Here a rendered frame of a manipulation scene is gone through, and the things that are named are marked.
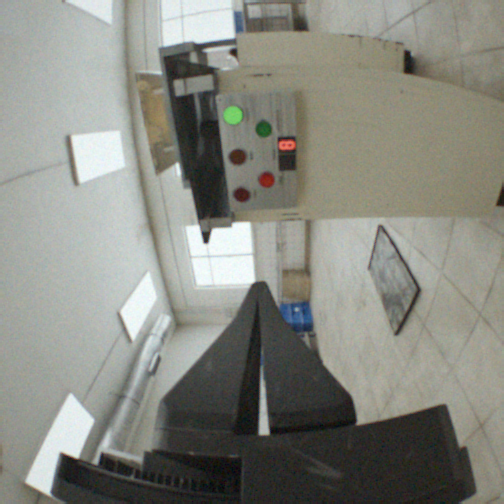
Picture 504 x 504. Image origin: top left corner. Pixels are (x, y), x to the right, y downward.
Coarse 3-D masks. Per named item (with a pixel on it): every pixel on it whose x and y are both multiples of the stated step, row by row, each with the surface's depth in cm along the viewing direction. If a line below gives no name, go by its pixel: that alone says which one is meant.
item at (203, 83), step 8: (176, 80) 37; (184, 80) 38; (192, 80) 38; (200, 80) 38; (208, 80) 38; (176, 88) 38; (184, 88) 38; (192, 88) 39; (200, 88) 39; (208, 88) 39; (216, 88) 41
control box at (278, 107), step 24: (216, 96) 40; (240, 96) 40; (264, 96) 40; (288, 96) 40; (240, 120) 42; (264, 120) 42; (288, 120) 42; (240, 144) 45; (264, 144) 45; (288, 144) 45; (240, 168) 48; (264, 168) 48; (288, 168) 48; (264, 192) 51; (288, 192) 51
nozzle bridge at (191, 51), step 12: (168, 48) 85; (180, 48) 86; (192, 48) 86; (204, 48) 93; (216, 48) 96; (228, 48) 101; (168, 60) 93; (192, 60) 92; (204, 60) 106; (168, 72) 95; (168, 84) 96; (168, 96) 99; (168, 108) 103; (180, 144) 117; (180, 156) 118; (180, 168) 121
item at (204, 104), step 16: (176, 64) 36; (192, 64) 46; (176, 96) 40; (192, 96) 47; (208, 96) 62; (176, 112) 42; (192, 112) 47; (208, 112) 62; (192, 128) 47; (192, 144) 48; (208, 144) 62; (192, 160) 48; (208, 160) 62; (192, 176) 50; (208, 176) 62; (192, 192) 52; (208, 192) 61; (208, 240) 60
